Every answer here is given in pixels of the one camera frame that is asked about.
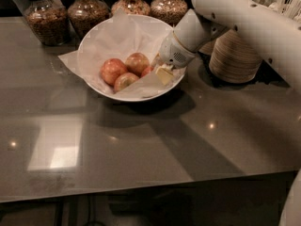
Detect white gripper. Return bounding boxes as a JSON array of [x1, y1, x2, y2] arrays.
[[151, 32, 195, 85]]

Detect red apple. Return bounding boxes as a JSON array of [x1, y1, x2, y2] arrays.
[[100, 58, 128, 86], [140, 66, 153, 78], [125, 53, 150, 76]]

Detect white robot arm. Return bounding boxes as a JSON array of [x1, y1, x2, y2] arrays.
[[160, 0, 301, 226]]

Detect red apple back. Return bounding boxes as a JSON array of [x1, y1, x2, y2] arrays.
[[125, 53, 150, 76]]

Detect yellow-red apple front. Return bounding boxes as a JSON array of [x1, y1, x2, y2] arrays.
[[114, 73, 139, 92]]

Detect white bowl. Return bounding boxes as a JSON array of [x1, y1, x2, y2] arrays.
[[76, 14, 188, 103]]

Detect paper bowl stack rear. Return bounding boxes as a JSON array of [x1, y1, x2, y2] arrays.
[[199, 40, 215, 56]]

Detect paper bowl stack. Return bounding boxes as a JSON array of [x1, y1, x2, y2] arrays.
[[209, 30, 262, 84], [199, 40, 215, 56]]

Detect paper bowl stack front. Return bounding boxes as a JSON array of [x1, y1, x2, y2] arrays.
[[209, 30, 262, 84]]

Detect white paper liner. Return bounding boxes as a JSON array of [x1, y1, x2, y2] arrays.
[[57, 8, 186, 100]]

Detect glass cereal jar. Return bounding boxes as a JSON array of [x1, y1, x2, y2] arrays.
[[24, 0, 71, 46], [111, 0, 151, 15], [68, 0, 111, 39], [150, 0, 188, 25]]

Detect glass cereal jar far left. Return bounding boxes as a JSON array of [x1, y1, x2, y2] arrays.
[[24, 0, 71, 46]]

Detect white stirrer sticks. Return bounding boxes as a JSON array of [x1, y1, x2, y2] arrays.
[[282, 0, 301, 19]]

